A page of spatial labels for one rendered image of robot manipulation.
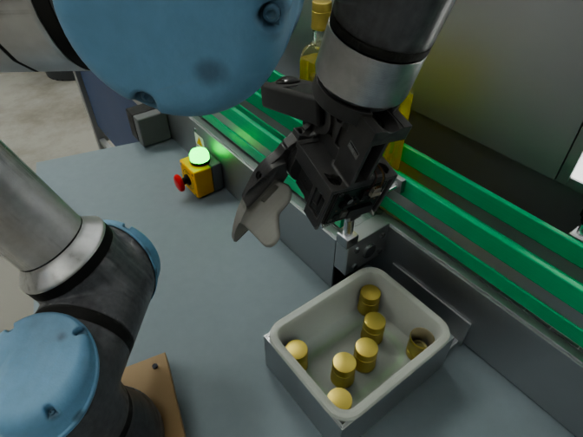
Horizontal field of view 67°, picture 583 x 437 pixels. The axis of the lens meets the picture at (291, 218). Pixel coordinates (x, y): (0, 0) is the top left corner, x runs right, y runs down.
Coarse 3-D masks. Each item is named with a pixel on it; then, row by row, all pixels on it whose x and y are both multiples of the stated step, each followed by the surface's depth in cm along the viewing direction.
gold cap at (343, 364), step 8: (344, 352) 64; (336, 360) 63; (344, 360) 63; (352, 360) 63; (336, 368) 62; (344, 368) 62; (352, 368) 62; (336, 376) 63; (344, 376) 62; (352, 376) 63; (336, 384) 64; (344, 384) 64
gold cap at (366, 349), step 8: (360, 344) 65; (368, 344) 65; (376, 344) 65; (360, 352) 64; (368, 352) 64; (376, 352) 64; (360, 360) 64; (368, 360) 64; (360, 368) 66; (368, 368) 65
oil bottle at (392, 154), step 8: (408, 96) 69; (400, 104) 69; (408, 104) 71; (400, 112) 70; (408, 112) 72; (408, 120) 73; (392, 144) 74; (400, 144) 75; (384, 152) 74; (392, 152) 75; (400, 152) 77; (392, 160) 77
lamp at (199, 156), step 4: (196, 148) 97; (200, 148) 97; (204, 148) 97; (192, 152) 96; (196, 152) 96; (200, 152) 96; (204, 152) 96; (208, 152) 98; (192, 156) 96; (196, 156) 95; (200, 156) 96; (204, 156) 96; (208, 156) 97; (192, 160) 96; (196, 160) 96; (200, 160) 96; (204, 160) 96; (208, 160) 97; (192, 164) 97; (196, 164) 96; (200, 164) 96; (204, 164) 97
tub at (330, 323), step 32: (352, 288) 72; (384, 288) 72; (288, 320) 65; (320, 320) 70; (352, 320) 73; (416, 320) 68; (288, 352) 61; (320, 352) 69; (352, 352) 69; (384, 352) 69; (320, 384) 65; (352, 384) 65; (384, 384) 57; (352, 416) 54
